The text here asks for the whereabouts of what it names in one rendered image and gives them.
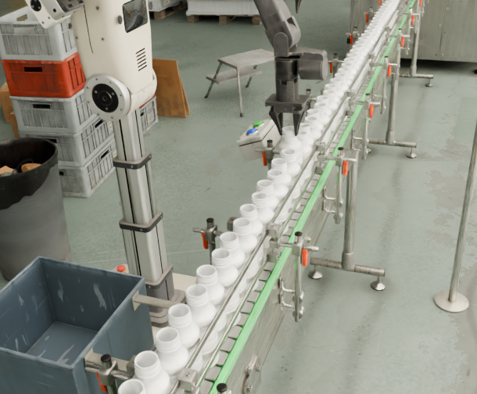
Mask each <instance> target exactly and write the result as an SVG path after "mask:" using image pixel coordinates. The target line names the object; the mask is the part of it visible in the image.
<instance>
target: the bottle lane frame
mask: <svg viewBox="0 0 477 394"><path fill-rule="evenodd" d="M407 22H408V18H407V16H403V19H402V20H401V23H400V24H399V26H398V28H397V29H396V32H395V35H397V34H398V29H399V28H401V29H402V35H407ZM396 47H397V38H392V40H391V42H390V43H389V46H388V47H387V49H386V51H385V53H384V55H383V57H382V59H381V61H380V63H383V62H384V58H385V57H384V56H388V57H389V63H395V64H396ZM382 78H383V68H382V66H377V68H376V70H375V74H374V75H373V76H372V78H371V80H370V82H369V84H368V86H367V88H366V89H365V91H364V93H363V95H362V96H361V99H360V101H362V102H363V101H364V100H365V94H366V93H370V99H372V97H373V99H374V102H379V100H380V97H375V96H373V95H372V88H373V87H374V89H375V95H382ZM353 128H354V130H355V132H354V136H355V137H356V138H363V129H364V105H357V107H356V109H355V110H354V114H353V116H352V117H351V118H350V121H349V122H348V124H347V126H346V129H345V130H344V132H343V134H342V136H341V138H340V139H339V142H338V144H337V146H336V147H335V150H334V152H333V153H332V156H337V154H338V147H343V148H344V150H343V152H344V153H345V158H352V159H354V157H355V155H356V153H357V151H354V150H353V149H352V148H351V142H352V140H353V141H354V144H353V147H354V148H355V149H358V148H359V146H360V143H361V140H356V139H354V138H352V130H353ZM336 179H337V166H336V165H335V161H334V160H329V161H328V163H326V167H325V171H324V173H323V174H322V175H321V177H320V179H319V181H317V184H316V186H315V187H314V190H313V192H312V193H311V196H310V198H309V199H308V202H307V204H306V205H305V206H304V209H303V212H302V213H301V214H300V217H299V219H298V220H297V221H296V226H295V227H294V228H293V229H292V233H291V235H290V236H288V237H289V239H288V241H287V242H292V243H293V242H294V240H295V235H294V233H295V232H296V231H301V232H302V233H303V234H302V238H304V245H312V246H315V245H316V244H317V241H318V239H319V237H320V235H321V232H322V230H323V228H324V225H325V223H326V221H327V219H328V216H329V214H330V213H326V212H325V211H324V210H323V201H324V199H325V197H323V188H324V186H326V188H327V191H326V196H327V197H328V198H334V199H336ZM325 201H326V210H330V211H331V210H332V207H333V205H334V202H335V201H332V200H327V199H325ZM268 272H270V275H269V277H268V279H267V281H264V282H265V285H264V287H263V289H262V291H261V292H259V293H260V295H259V297H258V298H257V300H256V302H255V303H253V304H254V306H253V308H252V310H251V312H250V313H249V314H247V313H244V314H246V315H248V318H247V320H246V322H245V323H244V325H243V326H239V327H241V328H242V330H241V331H240V333H239V335H238V338H232V339H234V340H235V343H234V345H233V346H232V348H231V351H230V352H225V353H227V354H228V357H227V359H226V361H225V362H224V365H223V366H217V365H214V366H217V367H219V368H220V369H221V370H220V372H219V374H218V376H217V378H216V380H215V381H210V382H212V383H213V386H212V388H211V390H210V391H209V393H208V394H217V385H218V384H219V383H225V384H226V385H227V386H228V389H230V390H231V393H232V394H243V386H244V382H245V378H246V375H247V374H250V373H251V370H252V369H251V365H252V363H253V360H254V358H255V356H260V362H261V366H263V365H264V362H265V360H266V358H267V355H268V353H269V351H270V349H271V346H272V344H273V341H274V339H275V337H276V334H277V333H278V330H279V328H280V326H281V324H282V321H283V319H284V317H285V314H286V312H287V309H288V307H284V306H283V305H282V304H279V293H280V291H281V290H282V289H279V278H280V276H281V274H282V278H283V279H284V281H283V287H284V288H285V289H288V290H292V291H295V256H294V255H293V254H292V248H288V247H284V249H283V250H282V252H281V253H280V259H279V260H278V262H277V263H275V265H274V268H273V270H272V271H268ZM283 293H284V296H283V301H284V303H285V304H289V305H290V303H291V301H292V297H293V295H294V294H292V293H287V292H283ZM237 326H238V325H237ZM207 381H209V380H207Z"/></svg>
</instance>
